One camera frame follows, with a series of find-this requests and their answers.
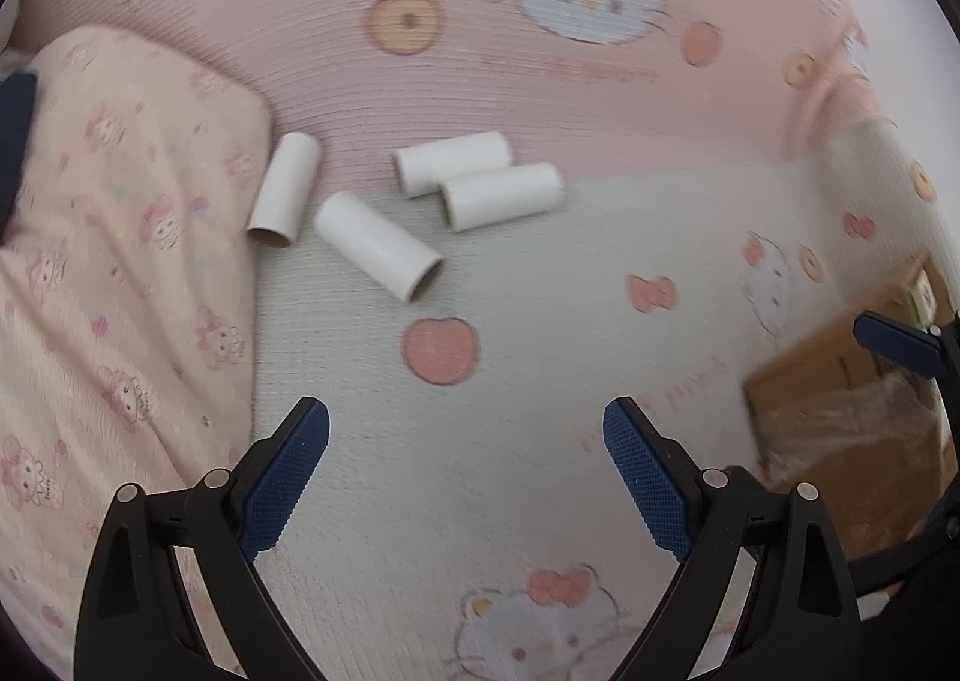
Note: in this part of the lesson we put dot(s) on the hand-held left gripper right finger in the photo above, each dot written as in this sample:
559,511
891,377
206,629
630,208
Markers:
645,471

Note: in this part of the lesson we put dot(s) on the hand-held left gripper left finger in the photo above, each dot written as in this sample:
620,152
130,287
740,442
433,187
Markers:
289,471

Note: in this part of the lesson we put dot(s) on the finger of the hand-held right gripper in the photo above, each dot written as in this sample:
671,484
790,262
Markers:
934,538
896,343

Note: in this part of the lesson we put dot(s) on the brown cardboard box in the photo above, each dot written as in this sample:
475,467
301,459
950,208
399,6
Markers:
825,396

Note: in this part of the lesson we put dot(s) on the white paper tube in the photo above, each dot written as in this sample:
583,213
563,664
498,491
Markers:
375,242
454,162
502,196
285,190

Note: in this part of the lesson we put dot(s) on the pink cat print blanket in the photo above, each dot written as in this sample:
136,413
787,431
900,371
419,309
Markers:
525,291

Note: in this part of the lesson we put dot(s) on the pink patterned pillow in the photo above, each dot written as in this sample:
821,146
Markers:
112,276

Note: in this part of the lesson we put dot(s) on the dark blue cloth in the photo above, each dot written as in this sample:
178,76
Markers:
16,141

